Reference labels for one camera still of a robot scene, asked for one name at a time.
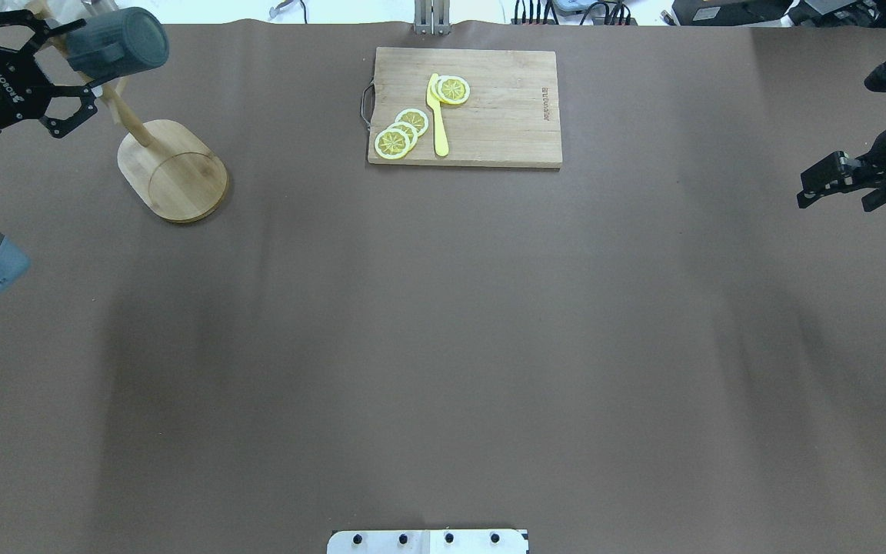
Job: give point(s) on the blue mug yellow inside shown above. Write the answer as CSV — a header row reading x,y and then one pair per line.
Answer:
x,y
117,44

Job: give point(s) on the wooden cup storage rack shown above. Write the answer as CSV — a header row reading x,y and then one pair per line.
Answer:
x,y
172,170

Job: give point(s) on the lemon slice top right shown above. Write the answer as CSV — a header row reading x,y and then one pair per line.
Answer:
x,y
390,145

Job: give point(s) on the lemon slice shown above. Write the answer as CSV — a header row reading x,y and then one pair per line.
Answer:
x,y
414,117
432,96
410,132
452,89
390,145

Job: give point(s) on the lemon slice middle right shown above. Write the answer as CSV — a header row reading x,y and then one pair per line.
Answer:
x,y
410,132

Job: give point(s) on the lemon slice lower right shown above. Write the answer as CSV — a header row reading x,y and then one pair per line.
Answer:
x,y
414,117

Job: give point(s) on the lemon slice behind left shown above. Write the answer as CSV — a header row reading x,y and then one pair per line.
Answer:
x,y
432,96

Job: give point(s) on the yellow plastic knife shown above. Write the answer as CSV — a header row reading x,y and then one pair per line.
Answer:
x,y
440,139

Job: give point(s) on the lemon slice front left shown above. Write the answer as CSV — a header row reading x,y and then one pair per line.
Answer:
x,y
452,89

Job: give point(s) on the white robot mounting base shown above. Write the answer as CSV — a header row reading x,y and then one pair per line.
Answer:
x,y
429,541

